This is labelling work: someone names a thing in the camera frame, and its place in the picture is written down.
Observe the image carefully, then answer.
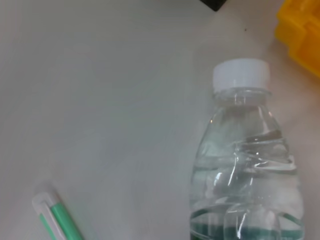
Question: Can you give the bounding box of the clear green-label water bottle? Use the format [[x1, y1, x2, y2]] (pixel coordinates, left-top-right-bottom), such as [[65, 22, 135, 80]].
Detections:
[[189, 57, 306, 240]]

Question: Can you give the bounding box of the black mesh pen holder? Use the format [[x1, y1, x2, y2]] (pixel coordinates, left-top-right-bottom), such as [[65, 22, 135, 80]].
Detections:
[[199, 0, 228, 12]]

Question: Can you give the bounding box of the yellow plastic bin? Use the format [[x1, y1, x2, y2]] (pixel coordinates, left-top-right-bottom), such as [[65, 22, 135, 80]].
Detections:
[[274, 0, 320, 79]]

